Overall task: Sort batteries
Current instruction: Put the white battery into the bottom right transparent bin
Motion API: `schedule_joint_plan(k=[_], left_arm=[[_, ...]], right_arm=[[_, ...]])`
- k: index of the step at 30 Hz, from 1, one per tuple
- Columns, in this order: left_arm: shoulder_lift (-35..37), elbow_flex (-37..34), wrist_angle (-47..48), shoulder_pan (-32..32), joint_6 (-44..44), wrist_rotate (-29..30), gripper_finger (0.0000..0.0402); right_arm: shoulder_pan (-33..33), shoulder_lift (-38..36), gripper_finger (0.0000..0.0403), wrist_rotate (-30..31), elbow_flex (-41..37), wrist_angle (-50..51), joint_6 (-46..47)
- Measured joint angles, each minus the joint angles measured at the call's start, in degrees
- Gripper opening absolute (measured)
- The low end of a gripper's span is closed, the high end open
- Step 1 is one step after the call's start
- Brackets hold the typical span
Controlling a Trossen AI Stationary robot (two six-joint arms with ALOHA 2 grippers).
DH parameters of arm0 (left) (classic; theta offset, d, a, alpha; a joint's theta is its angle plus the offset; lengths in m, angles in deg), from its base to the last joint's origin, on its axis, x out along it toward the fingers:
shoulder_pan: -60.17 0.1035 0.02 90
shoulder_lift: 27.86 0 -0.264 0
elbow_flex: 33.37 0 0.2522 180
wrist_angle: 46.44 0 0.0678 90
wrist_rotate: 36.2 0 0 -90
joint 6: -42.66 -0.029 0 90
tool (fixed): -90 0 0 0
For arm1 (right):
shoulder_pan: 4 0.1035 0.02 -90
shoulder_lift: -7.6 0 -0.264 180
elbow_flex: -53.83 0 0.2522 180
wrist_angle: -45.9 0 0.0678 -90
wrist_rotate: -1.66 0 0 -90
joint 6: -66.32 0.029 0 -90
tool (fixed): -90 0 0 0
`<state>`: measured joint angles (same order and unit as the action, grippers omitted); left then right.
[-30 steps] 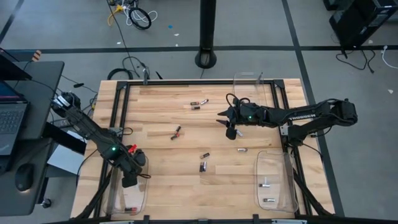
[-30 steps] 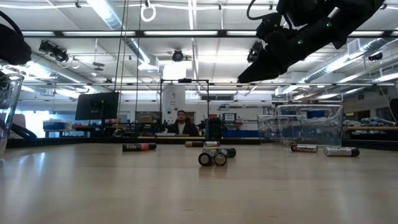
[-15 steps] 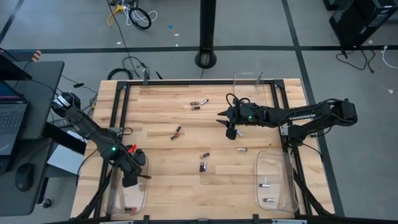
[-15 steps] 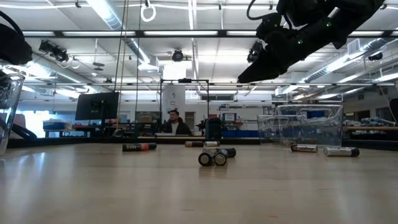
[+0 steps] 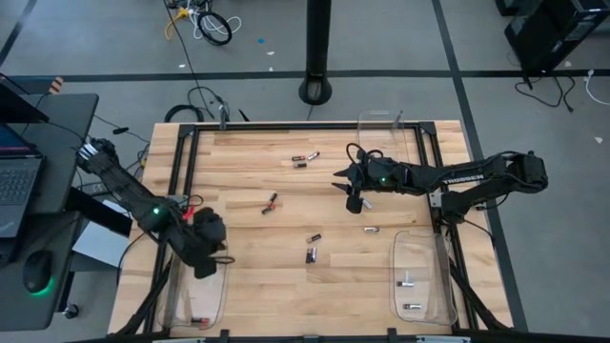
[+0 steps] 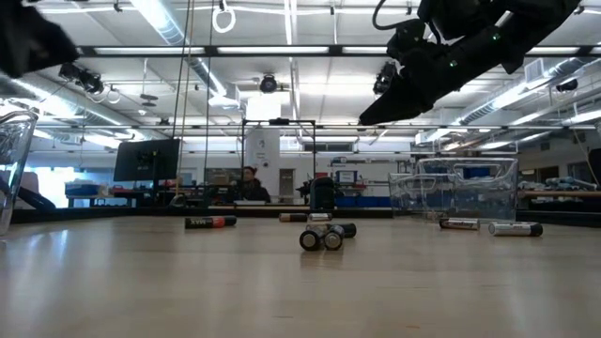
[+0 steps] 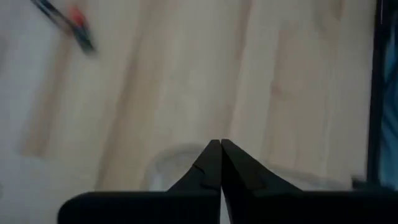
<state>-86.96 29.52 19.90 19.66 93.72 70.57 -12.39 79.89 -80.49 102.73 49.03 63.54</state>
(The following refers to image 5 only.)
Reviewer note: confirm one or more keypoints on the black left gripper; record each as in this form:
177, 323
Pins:
205, 233

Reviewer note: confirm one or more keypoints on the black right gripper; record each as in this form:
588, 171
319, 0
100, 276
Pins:
381, 176

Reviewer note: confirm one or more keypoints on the copper-top black Duracell battery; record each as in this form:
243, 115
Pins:
273, 197
308, 256
313, 237
300, 165

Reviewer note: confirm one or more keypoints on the black red Energizer MAX battery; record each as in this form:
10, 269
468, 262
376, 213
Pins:
200, 321
267, 209
298, 157

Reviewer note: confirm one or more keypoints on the clear plastic bin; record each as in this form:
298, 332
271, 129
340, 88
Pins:
429, 257
381, 133
205, 300

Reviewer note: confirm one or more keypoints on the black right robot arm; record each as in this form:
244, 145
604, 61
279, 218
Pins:
476, 176

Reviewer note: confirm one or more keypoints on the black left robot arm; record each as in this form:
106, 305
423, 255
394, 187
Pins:
128, 190

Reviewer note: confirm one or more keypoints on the grey metal mounting plate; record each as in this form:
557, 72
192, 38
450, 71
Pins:
434, 197

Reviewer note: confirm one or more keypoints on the white flat box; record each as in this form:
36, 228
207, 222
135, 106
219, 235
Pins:
100, 248

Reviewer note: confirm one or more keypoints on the grey metal clamp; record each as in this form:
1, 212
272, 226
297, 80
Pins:
223, 119

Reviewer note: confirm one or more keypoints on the black desk caster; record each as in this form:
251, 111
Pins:
71, 311

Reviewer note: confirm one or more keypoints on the black computer mouse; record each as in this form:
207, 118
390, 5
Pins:
37, 269

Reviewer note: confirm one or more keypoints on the black side desk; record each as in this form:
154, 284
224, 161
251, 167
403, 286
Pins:
62, 124

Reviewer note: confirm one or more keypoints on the grey laptop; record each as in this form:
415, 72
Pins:
19, 186

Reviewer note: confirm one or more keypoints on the orange striped marker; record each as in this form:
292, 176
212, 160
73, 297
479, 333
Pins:
56, 86

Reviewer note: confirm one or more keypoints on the black angled screen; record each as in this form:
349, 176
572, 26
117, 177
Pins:
14, 107

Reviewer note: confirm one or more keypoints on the black equipment cabinet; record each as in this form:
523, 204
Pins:
548, 33

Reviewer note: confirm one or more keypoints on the black aluminium table frame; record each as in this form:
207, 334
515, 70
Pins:
310, 126

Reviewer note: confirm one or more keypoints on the black floor post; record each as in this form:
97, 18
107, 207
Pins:
317, 47

